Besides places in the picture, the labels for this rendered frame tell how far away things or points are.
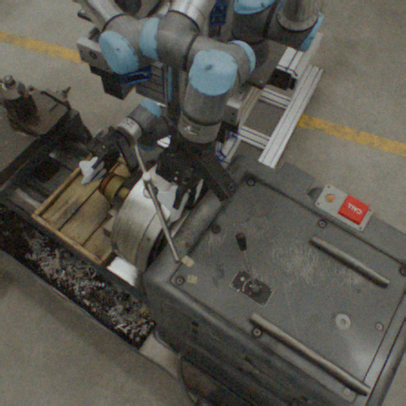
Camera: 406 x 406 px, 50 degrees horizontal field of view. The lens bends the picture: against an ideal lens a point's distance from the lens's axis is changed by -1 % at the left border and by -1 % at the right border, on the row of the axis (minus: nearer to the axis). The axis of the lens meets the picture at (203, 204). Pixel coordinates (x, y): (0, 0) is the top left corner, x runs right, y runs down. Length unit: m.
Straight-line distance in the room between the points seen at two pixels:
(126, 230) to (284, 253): 0.40
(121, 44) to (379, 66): 2.49
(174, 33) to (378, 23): 3.00
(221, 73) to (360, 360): 0.66
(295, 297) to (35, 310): 1.63
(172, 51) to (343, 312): 0.66
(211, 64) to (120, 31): 0.53
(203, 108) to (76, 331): 1.74
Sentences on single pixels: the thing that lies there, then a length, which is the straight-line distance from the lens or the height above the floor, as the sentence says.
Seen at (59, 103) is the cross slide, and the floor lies 0.95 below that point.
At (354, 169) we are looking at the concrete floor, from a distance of 2.81.
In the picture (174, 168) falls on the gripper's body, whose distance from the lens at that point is 0.85.
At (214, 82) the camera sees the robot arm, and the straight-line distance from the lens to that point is 0.73.
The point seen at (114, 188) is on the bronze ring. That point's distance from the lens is 1.28.
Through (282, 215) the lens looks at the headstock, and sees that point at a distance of 1.10.
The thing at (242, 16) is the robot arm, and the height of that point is 1.34.
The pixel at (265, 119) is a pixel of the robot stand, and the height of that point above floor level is 0.21.
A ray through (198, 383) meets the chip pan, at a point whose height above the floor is 0.54.
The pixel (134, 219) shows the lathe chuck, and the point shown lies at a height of 1.21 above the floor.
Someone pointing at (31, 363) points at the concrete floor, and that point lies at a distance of 2.36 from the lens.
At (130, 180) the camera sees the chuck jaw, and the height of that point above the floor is 1.14.
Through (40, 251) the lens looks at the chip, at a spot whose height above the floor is 0.55.
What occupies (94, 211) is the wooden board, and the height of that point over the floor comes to 0.88.
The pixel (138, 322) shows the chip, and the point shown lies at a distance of 1.69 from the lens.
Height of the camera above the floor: 2.22
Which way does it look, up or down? 63 degrees down
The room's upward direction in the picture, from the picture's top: 4 degrees clockwise
